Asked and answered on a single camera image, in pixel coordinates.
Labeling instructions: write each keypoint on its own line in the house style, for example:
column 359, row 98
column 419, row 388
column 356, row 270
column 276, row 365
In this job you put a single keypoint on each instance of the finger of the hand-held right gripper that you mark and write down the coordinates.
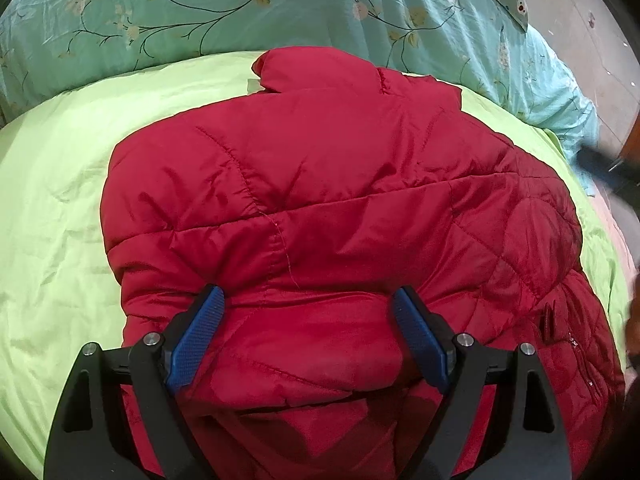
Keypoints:
column 607, row 167

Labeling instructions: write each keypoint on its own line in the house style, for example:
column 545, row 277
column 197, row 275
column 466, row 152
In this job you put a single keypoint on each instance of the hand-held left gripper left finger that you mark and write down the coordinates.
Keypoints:
column 197, row 332

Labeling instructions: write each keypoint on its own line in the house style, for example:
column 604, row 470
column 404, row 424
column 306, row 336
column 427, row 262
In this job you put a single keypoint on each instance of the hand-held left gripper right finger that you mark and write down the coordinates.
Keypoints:
column 417, row 332

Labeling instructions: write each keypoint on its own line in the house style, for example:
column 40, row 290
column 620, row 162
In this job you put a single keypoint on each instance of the red puffer jacket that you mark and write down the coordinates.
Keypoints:
column 325, row 185

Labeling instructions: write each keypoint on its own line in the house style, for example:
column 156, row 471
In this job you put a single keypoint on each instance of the wooden furniture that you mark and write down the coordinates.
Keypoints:
column 632, row 135

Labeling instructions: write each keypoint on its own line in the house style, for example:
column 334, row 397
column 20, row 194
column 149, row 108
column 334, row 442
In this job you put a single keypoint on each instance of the pink cloth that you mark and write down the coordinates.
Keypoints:
column 612, row 230

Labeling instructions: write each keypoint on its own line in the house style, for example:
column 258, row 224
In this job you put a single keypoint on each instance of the light green bed sheet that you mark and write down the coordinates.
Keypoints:
column 60, row 210

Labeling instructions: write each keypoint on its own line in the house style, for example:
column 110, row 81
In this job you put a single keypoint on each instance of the teal floral quilt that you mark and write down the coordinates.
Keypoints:
column 150, row 10

